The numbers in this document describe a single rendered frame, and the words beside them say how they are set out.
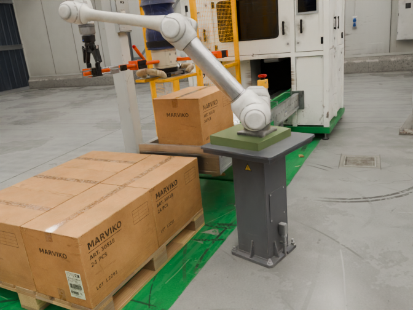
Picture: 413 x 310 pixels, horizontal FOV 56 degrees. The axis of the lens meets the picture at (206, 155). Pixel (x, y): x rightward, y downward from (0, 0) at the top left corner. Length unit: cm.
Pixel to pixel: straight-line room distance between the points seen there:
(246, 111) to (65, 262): 117
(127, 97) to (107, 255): 218
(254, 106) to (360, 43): 941
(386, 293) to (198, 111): 164
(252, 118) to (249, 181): 49
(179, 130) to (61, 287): 140
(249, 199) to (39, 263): 122
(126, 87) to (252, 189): 205
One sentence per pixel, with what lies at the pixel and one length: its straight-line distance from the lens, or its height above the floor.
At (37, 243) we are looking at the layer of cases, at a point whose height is 46.
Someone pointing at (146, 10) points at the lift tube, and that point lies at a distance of 275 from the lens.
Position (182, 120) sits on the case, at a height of 79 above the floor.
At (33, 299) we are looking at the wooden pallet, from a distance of 246.
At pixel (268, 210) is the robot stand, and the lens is 236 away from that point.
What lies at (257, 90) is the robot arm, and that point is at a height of 106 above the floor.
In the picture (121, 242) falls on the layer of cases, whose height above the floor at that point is 36.
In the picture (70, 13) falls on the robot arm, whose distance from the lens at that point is 220.
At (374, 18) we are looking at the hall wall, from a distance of 1129.
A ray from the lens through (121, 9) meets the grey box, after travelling 394.
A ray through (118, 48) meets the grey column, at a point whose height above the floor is 133.
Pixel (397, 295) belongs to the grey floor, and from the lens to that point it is 237.
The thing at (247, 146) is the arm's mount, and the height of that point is 77.
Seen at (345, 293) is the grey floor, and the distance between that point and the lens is 232.
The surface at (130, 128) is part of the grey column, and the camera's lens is 405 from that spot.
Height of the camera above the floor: 139
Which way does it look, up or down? 17 degrees down
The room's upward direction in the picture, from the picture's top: 6 degrees counter-clockwise
